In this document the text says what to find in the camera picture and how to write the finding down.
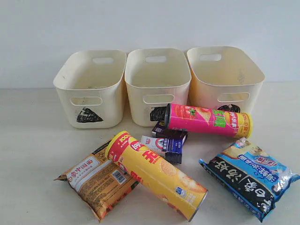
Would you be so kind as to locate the pink chips can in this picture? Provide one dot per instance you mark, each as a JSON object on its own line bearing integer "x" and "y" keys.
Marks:
{"x": 208, "y": 121}

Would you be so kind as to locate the blue black noodle packet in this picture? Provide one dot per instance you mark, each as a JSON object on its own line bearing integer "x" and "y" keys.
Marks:
{"x": 251, "y": 175}

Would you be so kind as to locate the purple drink carton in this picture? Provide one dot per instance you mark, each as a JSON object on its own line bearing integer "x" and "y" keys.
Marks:
{"x": 160, "y": 131}

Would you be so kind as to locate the white blue milk carton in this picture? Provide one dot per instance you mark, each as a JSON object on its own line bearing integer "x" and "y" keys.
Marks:
{"x": 170, "y": 149}

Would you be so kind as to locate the left cream bin triangle mark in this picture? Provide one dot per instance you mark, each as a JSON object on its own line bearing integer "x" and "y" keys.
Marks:
{"x": 91, "y": 88}

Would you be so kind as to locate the right cream bin circle mark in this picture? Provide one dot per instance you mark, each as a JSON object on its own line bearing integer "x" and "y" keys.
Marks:
{"x": 223, "y": 76}

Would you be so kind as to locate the middle cream bin square mark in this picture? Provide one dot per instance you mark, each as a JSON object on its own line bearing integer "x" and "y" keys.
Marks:
{"x": 155, "y": 77}

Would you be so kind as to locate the yellow chips can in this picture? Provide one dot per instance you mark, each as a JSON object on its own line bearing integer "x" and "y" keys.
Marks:
{"x": 167, "y": 182}

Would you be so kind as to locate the orange noodle packet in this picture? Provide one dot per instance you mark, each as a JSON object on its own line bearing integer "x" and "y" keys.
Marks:
{"x": 99, "y": 182}

